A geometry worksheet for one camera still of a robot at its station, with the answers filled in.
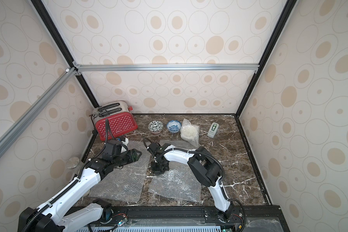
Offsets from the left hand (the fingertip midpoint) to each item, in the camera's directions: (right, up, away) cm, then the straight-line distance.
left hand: (142, 153), depth 80 cm
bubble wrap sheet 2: (+29, +10, +23) cm, 38 cm away
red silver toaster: (-18, +22, +17) cm, 33 cm away
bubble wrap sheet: (-10, -18, +4) cm, 21 cm away
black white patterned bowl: (+3, +15, +30) cm, 33 cm away
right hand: (+8, -13, +9) cm, 18 cm away
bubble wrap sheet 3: (+19, -18, +4) cm, 27 cm away
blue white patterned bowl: (+17, +15, +30) cm, 37 cm away
